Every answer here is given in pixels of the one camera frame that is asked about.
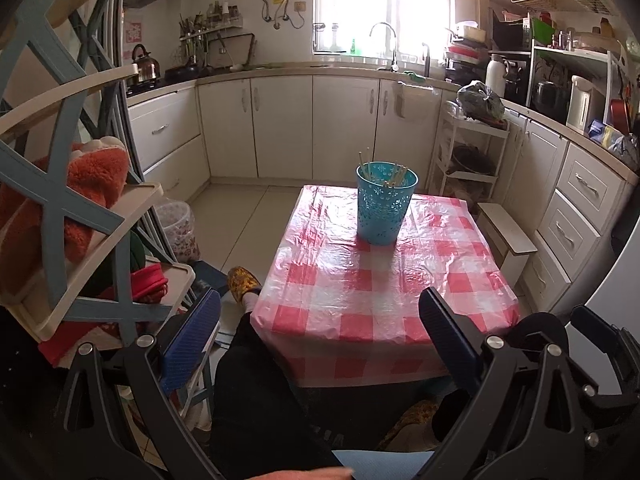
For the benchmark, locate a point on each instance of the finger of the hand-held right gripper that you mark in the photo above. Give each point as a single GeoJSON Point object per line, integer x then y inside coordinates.
{"type": "Point", "coordinates": [600, 410]}
{"type": "Point", "coordinates": [595, 324]}

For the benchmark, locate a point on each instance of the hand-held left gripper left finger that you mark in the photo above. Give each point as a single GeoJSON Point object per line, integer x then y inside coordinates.
{"type": "Point", "coordinates": [192, 335]}

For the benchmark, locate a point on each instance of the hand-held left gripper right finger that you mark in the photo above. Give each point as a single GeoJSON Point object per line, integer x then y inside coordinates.
{"type": "Point", "coordinates": [447, 335]}

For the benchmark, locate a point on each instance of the blue perforated plastic basket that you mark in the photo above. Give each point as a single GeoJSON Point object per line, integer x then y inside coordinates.
{"type": "Point", "coordinates": [382, 215]}

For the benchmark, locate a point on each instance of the bundle of wooden chopsticks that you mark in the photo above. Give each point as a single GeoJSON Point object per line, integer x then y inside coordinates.
{"type": "Point", "coordinates": [368, 160]}

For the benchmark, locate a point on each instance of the person's left hand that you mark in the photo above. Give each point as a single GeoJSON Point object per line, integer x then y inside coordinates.
{"type": "Point", "coordinates": [310, 475]}

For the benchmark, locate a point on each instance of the white refrigerator door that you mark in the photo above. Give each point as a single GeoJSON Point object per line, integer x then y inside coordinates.
{"type": "Point", "coordinates": [617, 285]}

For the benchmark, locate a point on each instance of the blue dustpan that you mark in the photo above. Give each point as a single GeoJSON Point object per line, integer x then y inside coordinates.
{"type": "Point", "coordinates": [210, 272]}

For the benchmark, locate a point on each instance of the red floral cloth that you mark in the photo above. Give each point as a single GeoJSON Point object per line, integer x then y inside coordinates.
{"type": "Point", "coordinates": [147, 282]}

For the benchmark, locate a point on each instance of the yellow patterned slipper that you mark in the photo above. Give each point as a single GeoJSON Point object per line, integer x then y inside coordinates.
{"type": "Point", "coordinates": [244, 282]}
{"type": "Point", "coordinates": [410, 425]}

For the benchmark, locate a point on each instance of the red checkered tablecloth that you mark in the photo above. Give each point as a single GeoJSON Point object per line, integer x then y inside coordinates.
{"type": "Point", "coordinates": [375, 300]}

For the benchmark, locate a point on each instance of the floral lined trash bin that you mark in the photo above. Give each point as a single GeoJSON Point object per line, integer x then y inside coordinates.
{"type": "Point", "coordinates": [177, 232]}

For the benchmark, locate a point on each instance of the white multi-drawer cabinet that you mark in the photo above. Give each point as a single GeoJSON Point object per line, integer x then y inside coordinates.
{"type": "Point", "coordinates": [570, 220]}

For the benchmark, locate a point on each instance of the white wooden step stool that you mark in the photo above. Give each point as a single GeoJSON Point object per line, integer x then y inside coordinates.
{"type": "Point", "coordinates": [505, 225]}

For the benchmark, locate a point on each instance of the light blue sheet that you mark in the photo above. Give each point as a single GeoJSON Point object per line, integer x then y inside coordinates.
{"type": "Point", "coordinates": [385, 465]}

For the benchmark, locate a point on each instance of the dark wok in cart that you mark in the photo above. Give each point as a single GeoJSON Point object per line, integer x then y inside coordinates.
{"type": "Point", "coordinates": [470, 160]}

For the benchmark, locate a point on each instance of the orange plush toy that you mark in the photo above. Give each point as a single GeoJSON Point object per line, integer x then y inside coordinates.
{"type": "Point", "coordinates": [85, 185]}

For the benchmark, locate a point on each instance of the blue yellow food packets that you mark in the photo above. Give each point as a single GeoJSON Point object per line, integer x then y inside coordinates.
{"type": "Point", "coordinates": [602, 132]}

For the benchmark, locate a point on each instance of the white two-drawer cabinet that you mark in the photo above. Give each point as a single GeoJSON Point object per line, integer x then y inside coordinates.
{"type": "Point", "coordinates": [165, 130]}

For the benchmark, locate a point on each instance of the white rolling cart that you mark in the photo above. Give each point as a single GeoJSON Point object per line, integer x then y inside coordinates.
{"type": "Point", "coordinates": [475, 127]}

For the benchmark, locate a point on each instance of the red pan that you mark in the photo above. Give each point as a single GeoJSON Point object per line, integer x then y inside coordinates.
{"type": "Point", "coordinates": [620, 112]}

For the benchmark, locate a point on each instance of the white electric water boiler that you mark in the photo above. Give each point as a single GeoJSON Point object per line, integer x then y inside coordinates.
{"type": "Point", "coordinates": [582, 105]}

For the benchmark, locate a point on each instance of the white door base cabinets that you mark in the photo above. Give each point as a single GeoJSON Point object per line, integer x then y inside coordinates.
{"type": "Point", "coordinates": [280, 125]}

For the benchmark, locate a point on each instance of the black cooking pot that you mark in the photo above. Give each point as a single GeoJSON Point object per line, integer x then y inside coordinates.
{"type": "Point", "coordinates": [550, 97]}

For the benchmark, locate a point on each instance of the white hanging bag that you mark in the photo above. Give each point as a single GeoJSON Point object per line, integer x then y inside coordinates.
{"type": "Point", "coordinates": [407, 102]}

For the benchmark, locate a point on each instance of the grey tied plastic bag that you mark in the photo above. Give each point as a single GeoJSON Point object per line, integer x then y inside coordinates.
{"type": "Point", "coordinates": [480, 100]}

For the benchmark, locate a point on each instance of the black frying pan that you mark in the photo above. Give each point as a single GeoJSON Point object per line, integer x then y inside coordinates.
{"type": "Point", "coordinates": [182, 71]}

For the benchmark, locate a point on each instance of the white thermos jug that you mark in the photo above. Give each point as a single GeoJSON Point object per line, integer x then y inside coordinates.
{"type": "Point", "coordinates": [495, 75]}

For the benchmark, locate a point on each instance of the white countertop shelf rack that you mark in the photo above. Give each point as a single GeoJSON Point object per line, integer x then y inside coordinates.
{"type": "Point", "coordinates": [570, 55]}

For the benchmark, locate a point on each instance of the teal and beige shelf unit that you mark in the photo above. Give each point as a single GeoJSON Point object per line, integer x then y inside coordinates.
{"type": "Point", "coordinates": [75, 91]}

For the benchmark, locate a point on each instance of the steel kettle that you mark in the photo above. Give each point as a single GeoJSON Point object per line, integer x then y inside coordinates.
{"type": "Point", "coordinates": [146, 66]}

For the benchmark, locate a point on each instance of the black water tap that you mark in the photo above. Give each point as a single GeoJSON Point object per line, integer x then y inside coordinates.
{"type": "Point", "coordinates": [426, 62]}

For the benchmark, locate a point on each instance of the curved steel faucet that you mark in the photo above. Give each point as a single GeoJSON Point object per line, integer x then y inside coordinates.
{"type": "Point", "coordinates": [395, 57]}

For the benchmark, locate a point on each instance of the stacked dishes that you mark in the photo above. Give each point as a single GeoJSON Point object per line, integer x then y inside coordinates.
{"type": "Point", "coordinates": [465, 52]}

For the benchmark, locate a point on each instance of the leaning cutting board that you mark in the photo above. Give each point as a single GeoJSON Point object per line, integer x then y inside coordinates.
{"type": "Point", "coordinates": [240, 50]}

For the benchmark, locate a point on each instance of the black microwave oven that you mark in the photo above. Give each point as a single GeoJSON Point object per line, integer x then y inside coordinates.
{"type": "Point", "coordinates": [510, 32]}

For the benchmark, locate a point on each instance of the kitchen window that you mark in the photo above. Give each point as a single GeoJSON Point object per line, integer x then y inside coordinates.
{"type": "Point", "coordinates": [385, 0]}

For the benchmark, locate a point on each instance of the red paper wall decoration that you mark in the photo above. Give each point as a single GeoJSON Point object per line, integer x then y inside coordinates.
{"type": "Point", "coordinates": [134, 31]}

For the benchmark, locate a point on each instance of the wall utensil rack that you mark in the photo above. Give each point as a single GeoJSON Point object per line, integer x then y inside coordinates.
{"type": "Point", "coordinates": [212, 22]}

